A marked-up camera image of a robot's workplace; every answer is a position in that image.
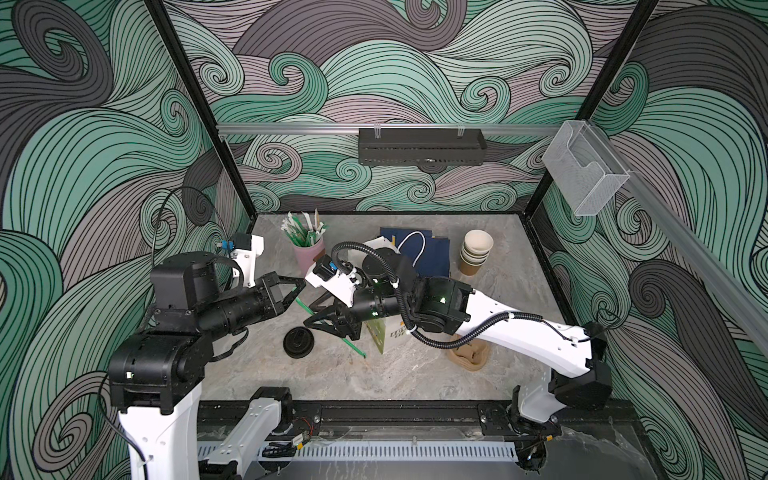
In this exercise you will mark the black enclosure corner post right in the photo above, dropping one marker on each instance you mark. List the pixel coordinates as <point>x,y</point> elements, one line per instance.
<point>607,75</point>

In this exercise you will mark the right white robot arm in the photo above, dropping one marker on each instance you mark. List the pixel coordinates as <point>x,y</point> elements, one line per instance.
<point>369,284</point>

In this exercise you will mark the clear acrylic wall holder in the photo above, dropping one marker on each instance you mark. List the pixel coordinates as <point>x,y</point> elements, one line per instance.
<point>585,166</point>

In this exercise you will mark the bundle of wrapped straws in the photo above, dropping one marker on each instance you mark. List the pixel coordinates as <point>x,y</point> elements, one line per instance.
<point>302,229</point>

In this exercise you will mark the black coffee cup lid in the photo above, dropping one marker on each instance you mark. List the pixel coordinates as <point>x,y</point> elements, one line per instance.
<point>298,342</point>

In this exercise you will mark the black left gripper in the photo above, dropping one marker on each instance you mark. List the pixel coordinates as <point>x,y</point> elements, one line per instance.
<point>272,292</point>

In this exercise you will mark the brown pulp cup carrier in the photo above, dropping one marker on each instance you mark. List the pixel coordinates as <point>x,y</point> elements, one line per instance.
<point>472,356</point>

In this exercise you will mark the grey aluminium rail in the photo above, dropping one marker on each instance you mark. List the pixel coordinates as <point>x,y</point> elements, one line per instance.
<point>306,128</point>

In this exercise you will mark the pink straw holder cup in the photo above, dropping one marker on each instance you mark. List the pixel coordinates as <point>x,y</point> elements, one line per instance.
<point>307,256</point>

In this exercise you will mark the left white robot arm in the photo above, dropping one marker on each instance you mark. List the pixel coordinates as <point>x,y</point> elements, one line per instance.
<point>155,375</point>

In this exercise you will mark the stack of paper cups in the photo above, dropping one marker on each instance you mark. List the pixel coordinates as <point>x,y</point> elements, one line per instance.
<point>475,250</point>

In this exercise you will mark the black enclosure corner post left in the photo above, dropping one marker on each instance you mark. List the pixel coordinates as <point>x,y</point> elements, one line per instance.
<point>178,56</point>

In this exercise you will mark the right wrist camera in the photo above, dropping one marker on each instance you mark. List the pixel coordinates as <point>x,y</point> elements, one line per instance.
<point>340,279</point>

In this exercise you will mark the black wall-mounted tray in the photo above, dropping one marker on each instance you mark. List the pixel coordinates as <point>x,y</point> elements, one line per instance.
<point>432,147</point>

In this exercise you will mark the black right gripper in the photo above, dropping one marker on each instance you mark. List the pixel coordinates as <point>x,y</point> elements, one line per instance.
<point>352,319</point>

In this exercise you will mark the dark blue napkin stack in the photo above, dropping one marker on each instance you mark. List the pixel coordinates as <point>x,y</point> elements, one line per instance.
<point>430,255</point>

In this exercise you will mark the black enclosure corner post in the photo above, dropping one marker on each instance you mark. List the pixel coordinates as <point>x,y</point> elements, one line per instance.
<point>178,56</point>
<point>607,75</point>

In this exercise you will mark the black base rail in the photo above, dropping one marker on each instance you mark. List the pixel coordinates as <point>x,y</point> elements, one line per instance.
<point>438,413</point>

